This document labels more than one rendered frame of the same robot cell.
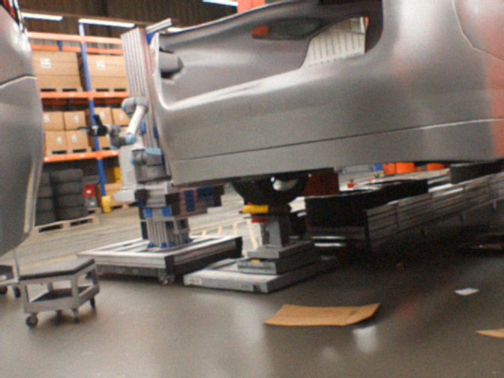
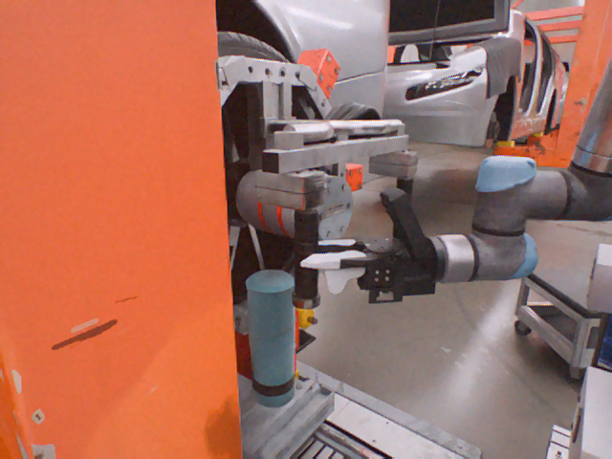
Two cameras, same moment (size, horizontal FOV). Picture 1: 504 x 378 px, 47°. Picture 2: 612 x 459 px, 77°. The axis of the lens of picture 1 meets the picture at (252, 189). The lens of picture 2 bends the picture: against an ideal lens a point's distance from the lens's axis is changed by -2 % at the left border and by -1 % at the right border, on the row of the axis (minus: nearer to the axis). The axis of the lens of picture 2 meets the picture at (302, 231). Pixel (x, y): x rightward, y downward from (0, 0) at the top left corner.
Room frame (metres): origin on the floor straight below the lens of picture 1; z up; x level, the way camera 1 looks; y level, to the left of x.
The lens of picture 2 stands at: (5.03, -0.04, 1.04)
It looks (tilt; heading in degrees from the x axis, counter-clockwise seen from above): 18 degrees down; 174
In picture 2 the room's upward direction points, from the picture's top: straight up
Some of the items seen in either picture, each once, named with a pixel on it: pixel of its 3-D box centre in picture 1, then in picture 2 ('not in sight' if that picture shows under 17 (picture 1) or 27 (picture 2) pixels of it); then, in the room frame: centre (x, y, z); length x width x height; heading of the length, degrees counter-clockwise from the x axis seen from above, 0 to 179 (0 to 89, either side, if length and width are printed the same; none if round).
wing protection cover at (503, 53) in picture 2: not in sight; (494, 66); (1.79, 1.89, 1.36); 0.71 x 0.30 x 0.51; 136
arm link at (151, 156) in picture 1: (152, 156); not in sight; (4.54, 0.74, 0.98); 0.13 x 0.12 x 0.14; 61
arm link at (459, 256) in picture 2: not in sight; (446, 258); (4.49, 0.24, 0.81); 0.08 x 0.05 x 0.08; 1
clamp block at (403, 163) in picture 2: not in sight; (393, 162); (4.23, 0.24, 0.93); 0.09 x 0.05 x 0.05; 46
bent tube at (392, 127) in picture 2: not in sight; (342, 110); (4.23, 0.13, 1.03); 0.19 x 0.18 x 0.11; 46
